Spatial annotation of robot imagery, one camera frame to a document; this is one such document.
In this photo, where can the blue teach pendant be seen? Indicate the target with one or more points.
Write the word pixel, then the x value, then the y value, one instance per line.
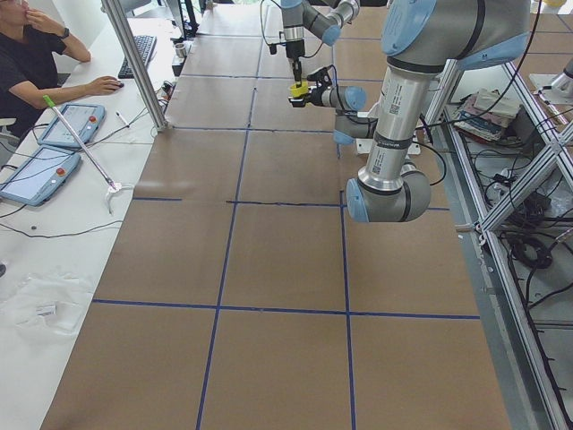
pixel 37 179
pixel 84 119

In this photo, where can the person's hand on mouse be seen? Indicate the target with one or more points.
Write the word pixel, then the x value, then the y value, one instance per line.
pixel 103 85

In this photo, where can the lower blue teach pendant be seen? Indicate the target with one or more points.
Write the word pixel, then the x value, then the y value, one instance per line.
pixel 37 179

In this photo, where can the upper blue teach pendant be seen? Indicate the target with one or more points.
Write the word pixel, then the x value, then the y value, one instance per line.
pixel 84 119

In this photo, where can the black keyboard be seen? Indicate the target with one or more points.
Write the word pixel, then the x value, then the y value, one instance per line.
pixel 145 45

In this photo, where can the seated person black shirt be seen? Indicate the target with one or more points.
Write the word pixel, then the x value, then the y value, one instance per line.
pixel 29 38

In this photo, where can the aluminium frame post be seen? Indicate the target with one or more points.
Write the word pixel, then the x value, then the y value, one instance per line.
pixel 120 24

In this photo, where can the clear plastic bag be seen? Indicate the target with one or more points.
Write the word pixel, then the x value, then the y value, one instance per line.
pixel 47 308

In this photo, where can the white central pedestal column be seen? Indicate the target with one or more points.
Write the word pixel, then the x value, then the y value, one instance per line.
pixel 363 145

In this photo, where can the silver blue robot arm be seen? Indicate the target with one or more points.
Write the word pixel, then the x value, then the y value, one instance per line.
pixel 299 15
pixel 418 38

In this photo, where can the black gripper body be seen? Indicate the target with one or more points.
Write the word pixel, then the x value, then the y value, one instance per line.
pixel 315 95
pixel 295 48

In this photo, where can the black and white pen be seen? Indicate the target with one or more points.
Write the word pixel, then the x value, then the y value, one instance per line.
pixel 122 119

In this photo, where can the yellow plastic cup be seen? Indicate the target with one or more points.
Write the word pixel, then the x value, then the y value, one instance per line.
pixel 298 94

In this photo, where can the long grabber stick tool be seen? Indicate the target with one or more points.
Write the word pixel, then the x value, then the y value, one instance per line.
pixel 113 186

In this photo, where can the stack of folded cloths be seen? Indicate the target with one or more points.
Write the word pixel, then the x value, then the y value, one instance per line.
pixel 486 117

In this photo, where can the small metal cup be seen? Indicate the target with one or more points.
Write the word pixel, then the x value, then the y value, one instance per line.
pixel 180 50

